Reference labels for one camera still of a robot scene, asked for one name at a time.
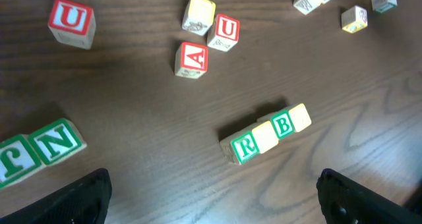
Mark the green 7 block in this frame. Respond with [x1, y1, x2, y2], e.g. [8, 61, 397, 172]
[371, 0, 398, 13]

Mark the red U block centre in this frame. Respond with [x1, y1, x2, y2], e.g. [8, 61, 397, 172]
[206, 14, 240, 52]

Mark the red U block left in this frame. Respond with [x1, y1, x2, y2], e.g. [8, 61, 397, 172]
[47, 0, 96, 50]

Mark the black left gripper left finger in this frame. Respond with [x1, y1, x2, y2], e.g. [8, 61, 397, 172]
[1, 168, 112, 224]

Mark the green N block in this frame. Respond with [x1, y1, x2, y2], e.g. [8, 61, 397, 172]
[28, 118, 87, 166]

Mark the red u block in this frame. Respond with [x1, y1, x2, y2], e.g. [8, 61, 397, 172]
[206, 14, 240, 52]
[47, 0, 96, 50]

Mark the yellow O block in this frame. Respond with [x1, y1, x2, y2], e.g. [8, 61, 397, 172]
[252, 121, 279, 154]
[287, 103, 312, 132]

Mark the green R block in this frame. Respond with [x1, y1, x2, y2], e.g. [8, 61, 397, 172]
[220, 131, 260, 165]

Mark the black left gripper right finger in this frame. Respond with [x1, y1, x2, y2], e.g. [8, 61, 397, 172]
[316, 169, 421, 224]

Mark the yellow block near centre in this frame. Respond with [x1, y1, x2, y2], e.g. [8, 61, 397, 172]
[181, 0, 216, 36]

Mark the green B block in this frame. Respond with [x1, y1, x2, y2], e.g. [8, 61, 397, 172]
[257, 109, 295, 140]

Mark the yellow snail picture block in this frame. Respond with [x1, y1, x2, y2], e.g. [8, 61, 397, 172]
[341, 5, 368, 34]

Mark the green J block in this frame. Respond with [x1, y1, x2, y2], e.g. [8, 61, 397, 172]
[1, 134, 45, 190]

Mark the red A block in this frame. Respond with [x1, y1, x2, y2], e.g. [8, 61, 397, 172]
[174, 42, 208, 79]

